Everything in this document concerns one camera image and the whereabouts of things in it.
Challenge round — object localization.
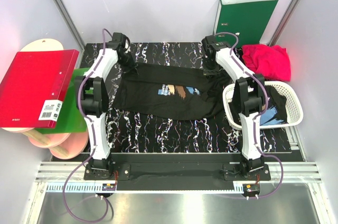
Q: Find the black printed t-shirt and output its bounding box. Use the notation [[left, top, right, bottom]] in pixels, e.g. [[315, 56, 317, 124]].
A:
[[226, 85, 287, 130], [112, 63, 232, 120]]

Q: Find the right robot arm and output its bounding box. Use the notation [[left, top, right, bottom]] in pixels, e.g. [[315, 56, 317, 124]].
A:
[[202, 33, 268, 178]]

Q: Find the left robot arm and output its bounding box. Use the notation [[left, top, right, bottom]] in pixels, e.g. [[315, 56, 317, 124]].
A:
[[74, 32, 136, 179]]

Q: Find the green lever arch binder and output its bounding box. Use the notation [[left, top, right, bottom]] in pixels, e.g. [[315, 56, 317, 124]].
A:
[[213, 0, 278, 48]]

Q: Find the pink folded t-shirt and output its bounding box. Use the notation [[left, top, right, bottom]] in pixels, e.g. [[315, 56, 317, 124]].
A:
[[242, 44, 291, 81]]

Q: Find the black marble pattern mat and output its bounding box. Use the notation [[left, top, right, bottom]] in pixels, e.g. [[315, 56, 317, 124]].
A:
[[78, 42, 293, 154]]

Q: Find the green plastic folder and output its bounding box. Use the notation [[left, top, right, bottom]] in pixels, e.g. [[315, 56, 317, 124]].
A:
[[36, 68, 89, 134]]

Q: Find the black printed t-shirt in basket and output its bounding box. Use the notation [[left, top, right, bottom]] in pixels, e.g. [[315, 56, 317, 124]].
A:
[[226, 85, 287, 130]]

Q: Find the white plastic basket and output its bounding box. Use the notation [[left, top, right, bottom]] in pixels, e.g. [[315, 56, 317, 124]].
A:
[[222, 81, 304, 129]]

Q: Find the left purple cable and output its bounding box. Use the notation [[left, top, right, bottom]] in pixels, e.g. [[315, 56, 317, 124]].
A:
[[62, 28, 115, 220]]

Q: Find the red ring binder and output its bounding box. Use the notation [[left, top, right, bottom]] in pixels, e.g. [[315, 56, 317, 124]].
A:
[[1, 50, 79, 128]]

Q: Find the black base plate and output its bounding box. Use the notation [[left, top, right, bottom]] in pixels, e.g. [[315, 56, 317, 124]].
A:
[[84, 153, 271, 193]]

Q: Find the aluminium rail frame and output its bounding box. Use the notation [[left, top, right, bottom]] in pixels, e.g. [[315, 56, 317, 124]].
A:
[[36, 162, 322, 194]]

